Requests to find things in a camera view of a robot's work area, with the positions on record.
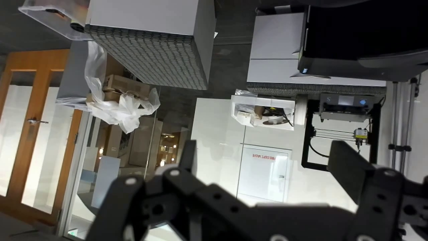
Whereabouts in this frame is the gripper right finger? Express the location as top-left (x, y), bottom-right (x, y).
top-left (327, 140), bottom-right (428, 241)

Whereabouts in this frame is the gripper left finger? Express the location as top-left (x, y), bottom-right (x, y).
top-left (85, 140), bottom-right (255, 241)

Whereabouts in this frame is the stand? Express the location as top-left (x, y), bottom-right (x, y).
top-left (388, 77), bottom-right (422, 174)

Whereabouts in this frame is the white plastic bag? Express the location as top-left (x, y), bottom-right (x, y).
top-left (84, 42), bottom-right (161, 134)

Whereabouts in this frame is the cardboard box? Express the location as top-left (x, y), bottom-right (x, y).
top-left (102, 75), bottom-right (151, 101)

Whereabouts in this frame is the white paper roll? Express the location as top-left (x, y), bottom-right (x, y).
top-left (294, 95), bottom-right (308, 126)

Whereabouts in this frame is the wooden door with glass panes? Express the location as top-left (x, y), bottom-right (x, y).
top-left (0, 50), bottom-right (83, 225)

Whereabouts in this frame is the white open box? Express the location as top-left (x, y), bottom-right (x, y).
top-left (231, 90), bottom-right (297, 131)

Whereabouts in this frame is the grey fabric partition block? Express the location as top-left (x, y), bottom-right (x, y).
top-left (84, 0), bottom-right (217, 91)

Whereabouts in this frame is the black monitor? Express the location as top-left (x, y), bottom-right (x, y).
top-left (297, 0), bottom-right (428, 83)

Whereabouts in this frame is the white cabinet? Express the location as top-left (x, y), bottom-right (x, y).
top-left (247, 13), bottom-right (387, 85)

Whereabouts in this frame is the clear plastic bin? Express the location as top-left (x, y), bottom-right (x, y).
top-left (18, 0), bottom-right (91, 41)

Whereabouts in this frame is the black frame 3D printer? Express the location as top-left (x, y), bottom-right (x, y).
top-left (301, 93), bottom-right (384, 172)

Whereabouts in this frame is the white wall access door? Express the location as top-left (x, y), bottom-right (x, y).
top-left (237, 144), bottom-right (293, 203)

